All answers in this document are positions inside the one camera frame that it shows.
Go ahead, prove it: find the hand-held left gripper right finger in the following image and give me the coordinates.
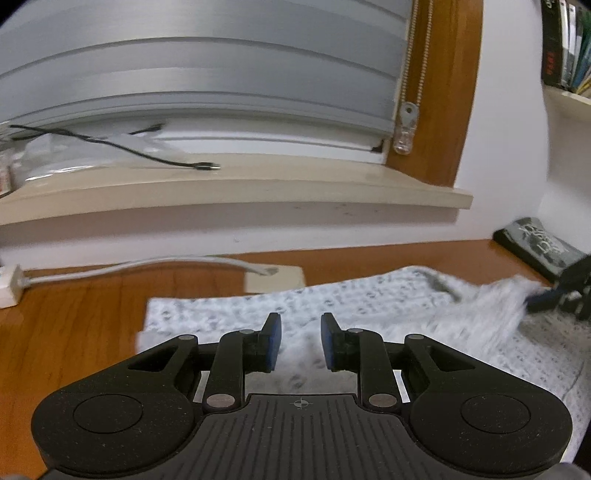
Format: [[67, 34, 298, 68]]
[[320, 313, 468, 412]]

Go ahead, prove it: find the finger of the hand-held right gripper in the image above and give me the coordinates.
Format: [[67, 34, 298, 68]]
[[524, 286, 591, 325], [556, 256, 591, 294]]

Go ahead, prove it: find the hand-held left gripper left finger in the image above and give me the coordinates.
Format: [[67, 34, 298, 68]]
[[127, 313, 283, 412]]

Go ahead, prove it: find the white patterned pajama top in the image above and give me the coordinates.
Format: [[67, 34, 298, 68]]
[[136, 265, 591, 462]]

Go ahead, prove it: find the grey printed t-shirt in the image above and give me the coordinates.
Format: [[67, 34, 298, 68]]
[[501, 217, 585, 278]]

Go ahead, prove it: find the beige window sill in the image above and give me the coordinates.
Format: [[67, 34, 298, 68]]
[[0, 164, 474, 227]]

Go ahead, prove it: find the white bookshelf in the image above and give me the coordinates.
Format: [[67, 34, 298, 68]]
[[542, 85, 591, 126]]

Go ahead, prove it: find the row of books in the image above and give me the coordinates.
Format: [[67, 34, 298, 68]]
[[540, 0, 591, 97]]

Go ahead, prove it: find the clear plastic bag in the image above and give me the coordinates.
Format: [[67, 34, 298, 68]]
[[14, 131, 186, 185]]

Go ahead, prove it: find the grey window blind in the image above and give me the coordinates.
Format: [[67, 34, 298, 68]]
[[0, 0, 414, 140]]

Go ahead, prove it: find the beige cable plate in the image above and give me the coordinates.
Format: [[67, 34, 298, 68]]
[[244, 265, 307, 294]]

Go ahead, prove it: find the white power cable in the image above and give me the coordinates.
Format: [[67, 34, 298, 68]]
[[23, 256, 279, 283]]

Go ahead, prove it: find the white window rail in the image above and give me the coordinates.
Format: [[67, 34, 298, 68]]
[[152, 117, 393, 163]]

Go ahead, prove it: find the long black usb cable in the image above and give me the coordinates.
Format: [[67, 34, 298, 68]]
[[9, 124, 221, 173]]

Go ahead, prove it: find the clear blind cord pull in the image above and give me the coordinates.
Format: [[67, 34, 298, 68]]
[[392, 102, 421, 156]]

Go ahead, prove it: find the wooden window frame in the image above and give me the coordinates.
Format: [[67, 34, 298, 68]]
[[385, 0, 485, 188]]

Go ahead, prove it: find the short black cable plug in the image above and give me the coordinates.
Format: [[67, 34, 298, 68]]
[[129, 122, 167, 137]]

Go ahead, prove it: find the blind bead chain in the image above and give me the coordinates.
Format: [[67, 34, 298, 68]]
[[399, 0, 433, 110]]

